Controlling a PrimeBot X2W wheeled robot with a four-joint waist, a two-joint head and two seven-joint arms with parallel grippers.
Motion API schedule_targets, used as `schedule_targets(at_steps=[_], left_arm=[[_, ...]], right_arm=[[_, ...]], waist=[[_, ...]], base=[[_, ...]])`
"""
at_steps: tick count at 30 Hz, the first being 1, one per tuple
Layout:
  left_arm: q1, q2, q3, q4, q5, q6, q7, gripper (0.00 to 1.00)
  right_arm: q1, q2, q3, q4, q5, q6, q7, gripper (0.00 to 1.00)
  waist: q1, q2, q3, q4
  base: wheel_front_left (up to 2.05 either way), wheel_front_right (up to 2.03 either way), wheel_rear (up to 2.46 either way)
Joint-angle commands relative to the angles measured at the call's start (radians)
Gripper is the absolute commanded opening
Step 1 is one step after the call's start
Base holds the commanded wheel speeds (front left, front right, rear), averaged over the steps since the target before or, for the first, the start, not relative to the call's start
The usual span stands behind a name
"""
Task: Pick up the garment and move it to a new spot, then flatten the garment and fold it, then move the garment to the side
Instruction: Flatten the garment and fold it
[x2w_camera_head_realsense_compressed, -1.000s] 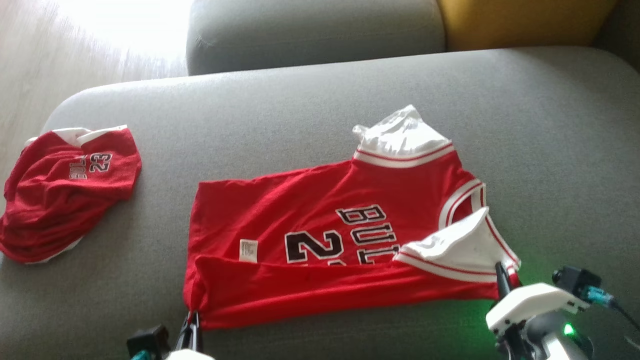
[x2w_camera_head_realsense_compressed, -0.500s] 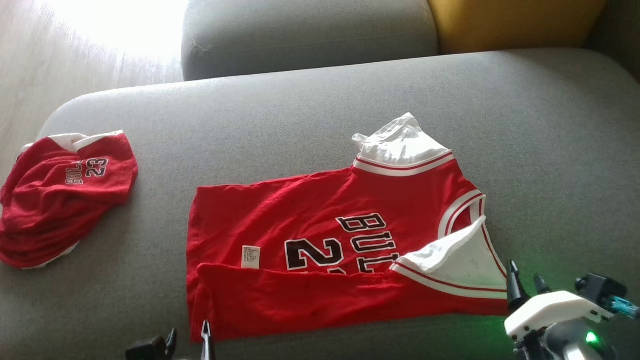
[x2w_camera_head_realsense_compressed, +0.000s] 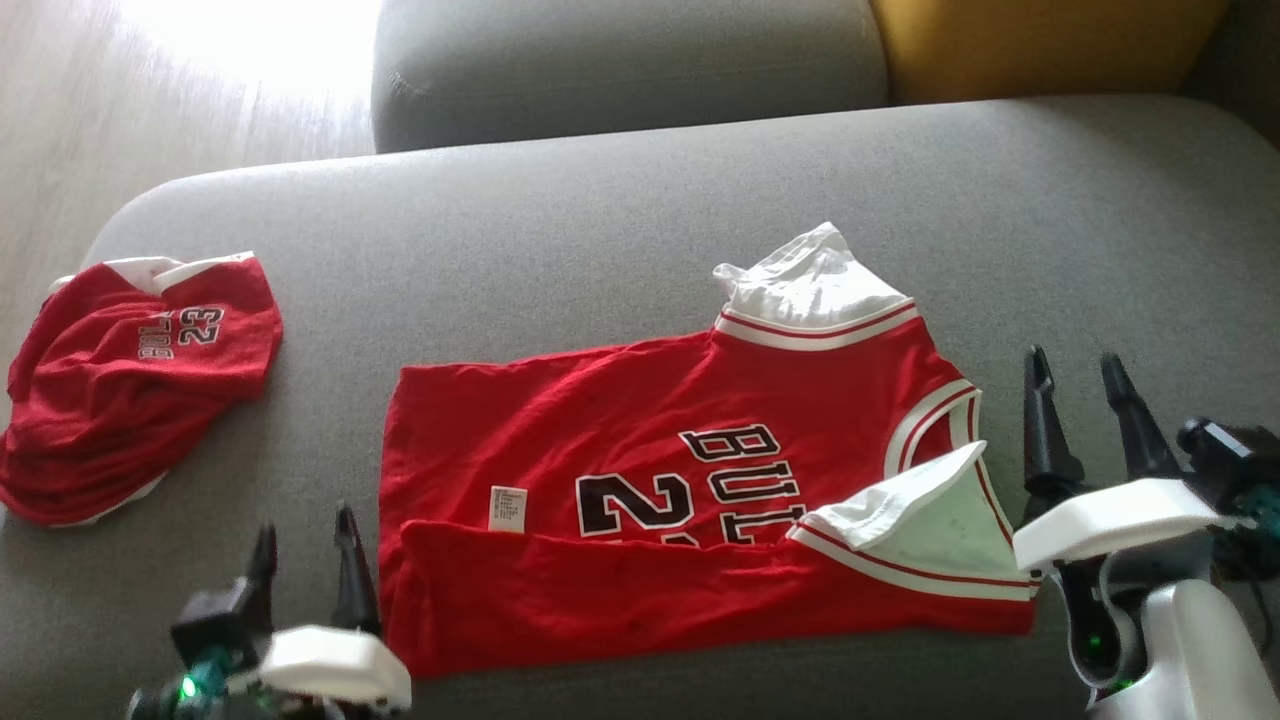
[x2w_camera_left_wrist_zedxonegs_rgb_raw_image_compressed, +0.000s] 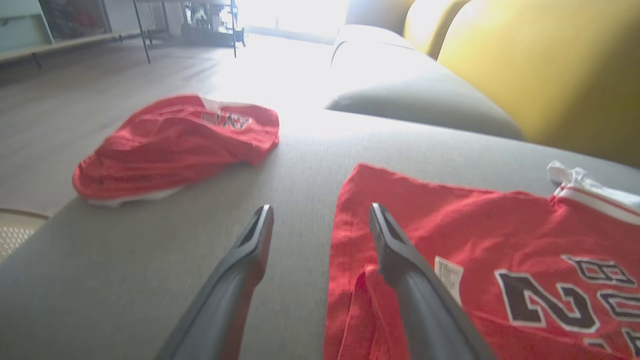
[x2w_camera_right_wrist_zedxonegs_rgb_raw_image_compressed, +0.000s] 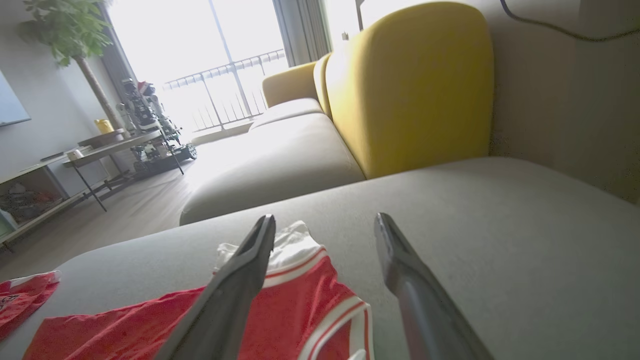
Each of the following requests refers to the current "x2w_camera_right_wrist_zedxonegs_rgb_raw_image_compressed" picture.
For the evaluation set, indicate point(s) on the small white cup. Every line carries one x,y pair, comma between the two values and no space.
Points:
75,155

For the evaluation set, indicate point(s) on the red jersey shirt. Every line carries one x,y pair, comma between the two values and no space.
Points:
25,300

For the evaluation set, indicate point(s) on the large grey sofa ottoman seat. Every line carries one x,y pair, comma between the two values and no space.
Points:
525,260

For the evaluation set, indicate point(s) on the black-legged side table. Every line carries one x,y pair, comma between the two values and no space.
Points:
120,145

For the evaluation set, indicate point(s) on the low white TV cabinet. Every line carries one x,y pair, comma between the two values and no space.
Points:
30,200

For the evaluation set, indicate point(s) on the grey back cushion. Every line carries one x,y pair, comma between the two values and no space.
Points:
280,165

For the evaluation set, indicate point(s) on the grey window curtain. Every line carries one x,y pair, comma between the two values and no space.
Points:
302,30
117,55

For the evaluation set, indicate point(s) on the small grey sofa seat cushion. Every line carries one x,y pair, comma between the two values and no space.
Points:
287,112

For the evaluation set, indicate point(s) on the large yellow sofa back cushion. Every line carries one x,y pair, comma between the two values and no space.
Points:
410,90

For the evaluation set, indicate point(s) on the narrow yellow sofa back cushion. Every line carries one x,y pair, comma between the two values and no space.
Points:
322,85

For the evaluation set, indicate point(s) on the green indoor tree plant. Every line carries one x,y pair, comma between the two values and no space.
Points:
65,30

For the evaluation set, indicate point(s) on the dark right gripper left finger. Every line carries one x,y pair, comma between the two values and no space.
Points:
225,300

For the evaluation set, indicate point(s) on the red jersey white striped trim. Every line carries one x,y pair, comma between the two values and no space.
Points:
300,310

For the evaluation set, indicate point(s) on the grey-brown sofa back cushion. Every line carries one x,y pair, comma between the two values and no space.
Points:
575,110

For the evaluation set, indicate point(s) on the yellow pot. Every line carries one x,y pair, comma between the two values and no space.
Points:
104,126

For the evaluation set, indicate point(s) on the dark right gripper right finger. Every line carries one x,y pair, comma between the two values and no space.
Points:
425,310

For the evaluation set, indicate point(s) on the wall-mounted flat screen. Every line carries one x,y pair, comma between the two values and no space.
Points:
12,100

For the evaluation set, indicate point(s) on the yellow sofa armrest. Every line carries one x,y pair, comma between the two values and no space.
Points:
290,82

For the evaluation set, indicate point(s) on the wheeled toy robot model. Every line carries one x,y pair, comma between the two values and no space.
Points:
145,115

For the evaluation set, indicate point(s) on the metal balcony railing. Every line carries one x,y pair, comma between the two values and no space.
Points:
225,95

